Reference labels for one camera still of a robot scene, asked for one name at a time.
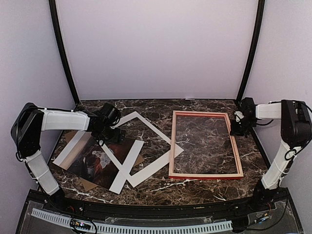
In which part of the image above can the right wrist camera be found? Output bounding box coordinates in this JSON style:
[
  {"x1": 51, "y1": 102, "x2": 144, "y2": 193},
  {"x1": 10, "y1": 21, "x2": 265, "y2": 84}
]
[{"x1": 234, "y1": 111, "x2": 244, "y2": 122}]

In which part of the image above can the grey slotted cable duct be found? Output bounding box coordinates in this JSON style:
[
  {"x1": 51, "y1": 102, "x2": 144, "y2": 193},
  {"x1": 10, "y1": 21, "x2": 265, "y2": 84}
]
[{"x1": 31, "y1": 208, "x2": 233, "y2": 234}]

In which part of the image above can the brown backing board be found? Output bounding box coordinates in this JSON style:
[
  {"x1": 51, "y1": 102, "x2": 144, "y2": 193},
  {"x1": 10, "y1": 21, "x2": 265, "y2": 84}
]
[{"x1": 65, "y1": 130, "x2": 144, "y2": 192}]

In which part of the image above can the black corner post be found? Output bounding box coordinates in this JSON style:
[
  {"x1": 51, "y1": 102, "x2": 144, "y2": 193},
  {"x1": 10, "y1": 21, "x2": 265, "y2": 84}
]
[
  {"x1": 236, "y1": 0, "x2": 265, "y2": 102},
  {"x1": 48, "y1": 0, "x2": 80, "y2": 105}
]

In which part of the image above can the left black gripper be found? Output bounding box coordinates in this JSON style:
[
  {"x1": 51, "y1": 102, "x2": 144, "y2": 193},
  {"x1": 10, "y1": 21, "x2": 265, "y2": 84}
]
[{"x1": 95, "y1": 124, "x2": 126, "y2": 145}]

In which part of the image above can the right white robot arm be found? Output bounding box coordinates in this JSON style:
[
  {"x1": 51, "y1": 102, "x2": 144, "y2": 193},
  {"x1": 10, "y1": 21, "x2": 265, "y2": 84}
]
[{"x1": 230, "y1": 97, "x2": 312, "y2": 191}]

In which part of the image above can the printed photo of painting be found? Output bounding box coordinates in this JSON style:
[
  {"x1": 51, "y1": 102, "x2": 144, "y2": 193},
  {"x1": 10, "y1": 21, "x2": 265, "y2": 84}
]
[{"x1": 54, "y1": 132, "x2": 136, "y2": 194}]

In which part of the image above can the left black corner post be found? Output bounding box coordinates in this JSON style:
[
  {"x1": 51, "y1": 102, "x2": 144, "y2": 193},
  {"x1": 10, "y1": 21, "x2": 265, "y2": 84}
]
[{"x1": 48, "y1": 0, "x2": 80, "y2": 105}]

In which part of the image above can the clear acrylic sheet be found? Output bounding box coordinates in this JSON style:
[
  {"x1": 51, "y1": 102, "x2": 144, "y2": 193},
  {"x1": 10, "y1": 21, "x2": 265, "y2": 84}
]
[{"x1": 173, "y1": 115, "x2": 238, "y2": 175}]

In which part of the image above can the white photo mat border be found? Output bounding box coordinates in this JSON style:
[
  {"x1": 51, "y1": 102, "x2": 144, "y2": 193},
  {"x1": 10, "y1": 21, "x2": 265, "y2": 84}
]
[{"x1": 99, "y1": 112, "x2": 172, "y2": 187}]

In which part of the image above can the wooden picture frame red edge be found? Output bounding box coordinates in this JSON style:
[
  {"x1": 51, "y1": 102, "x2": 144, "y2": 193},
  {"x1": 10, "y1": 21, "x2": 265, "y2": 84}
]
[{"x1": 169, "y1": 111, "x2": 244, "y2": 180}]

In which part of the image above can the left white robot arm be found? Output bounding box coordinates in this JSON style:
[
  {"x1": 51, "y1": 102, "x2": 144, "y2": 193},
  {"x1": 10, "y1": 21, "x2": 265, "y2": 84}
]
[{"x1": 10, "y1": 102, "x2": 125, "y2": 213}]

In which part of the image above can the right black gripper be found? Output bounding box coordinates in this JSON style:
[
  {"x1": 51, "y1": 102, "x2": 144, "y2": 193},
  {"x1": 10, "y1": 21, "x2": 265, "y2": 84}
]
[{"x1": 231, "y1": 117, "x2": 257, "y2": 136}]

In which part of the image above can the right black corner post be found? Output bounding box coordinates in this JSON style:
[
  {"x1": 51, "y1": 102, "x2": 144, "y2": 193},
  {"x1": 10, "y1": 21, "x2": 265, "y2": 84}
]
[{"x1": 236, "y1": 0, "x2": 265, "y2": 102}]

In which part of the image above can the black front table rail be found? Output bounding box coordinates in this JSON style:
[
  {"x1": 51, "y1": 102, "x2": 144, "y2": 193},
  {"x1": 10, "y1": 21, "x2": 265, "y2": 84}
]
[{"x1": 23, "y1": 190, "x2": 289, "y2": 220}]

